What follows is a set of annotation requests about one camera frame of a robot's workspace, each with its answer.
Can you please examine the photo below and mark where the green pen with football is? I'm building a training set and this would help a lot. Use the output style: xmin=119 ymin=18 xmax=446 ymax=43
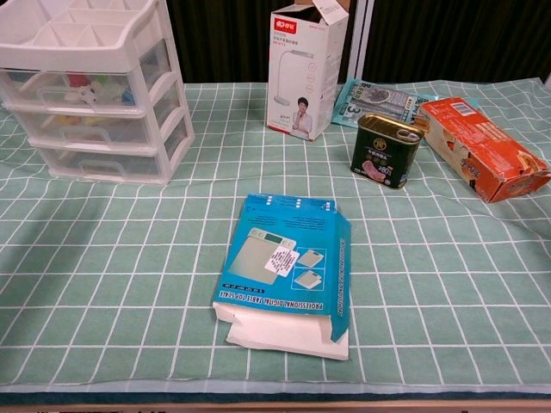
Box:
xmin=79 ymin=75 xmax=114 ymax=104

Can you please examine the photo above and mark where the orange carton box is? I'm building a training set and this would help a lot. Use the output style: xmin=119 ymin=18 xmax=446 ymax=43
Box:
xmin=418 ymin=96 xmax=551 ymax=204

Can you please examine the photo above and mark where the white frame pole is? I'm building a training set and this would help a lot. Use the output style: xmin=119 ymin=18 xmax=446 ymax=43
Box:
xmin=350 ymin=0 xmax=376 ymax=85

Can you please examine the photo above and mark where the white plastic drawer unit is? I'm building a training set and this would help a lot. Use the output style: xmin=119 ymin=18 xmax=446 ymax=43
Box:
xmin=0 ymin=0 xmax=196 ymax=186

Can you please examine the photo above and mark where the blue kitchen scale box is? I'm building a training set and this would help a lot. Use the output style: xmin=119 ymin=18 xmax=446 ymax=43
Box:
xmin=212 ymin=193 xmax=353 ymax=361

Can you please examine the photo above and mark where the white desk lamp box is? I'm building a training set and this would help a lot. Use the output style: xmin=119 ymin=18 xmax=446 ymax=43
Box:
xmin=265 ymin=0 xmax=350 ymax=142

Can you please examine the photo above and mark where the teal snack packet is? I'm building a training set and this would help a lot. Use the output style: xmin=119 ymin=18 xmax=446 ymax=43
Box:
xmin=330 ymin=77 xmax=480 ymax=130

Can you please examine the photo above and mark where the green luncheon meat can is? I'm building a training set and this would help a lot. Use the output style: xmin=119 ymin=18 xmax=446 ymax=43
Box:
xmin=350 ymin=113 xmax=426 ymax=190

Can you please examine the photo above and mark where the green checked tablecloth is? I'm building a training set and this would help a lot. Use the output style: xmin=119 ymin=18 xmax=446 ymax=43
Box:
xmin=0 ymin=77 xmax=551 ymax=395

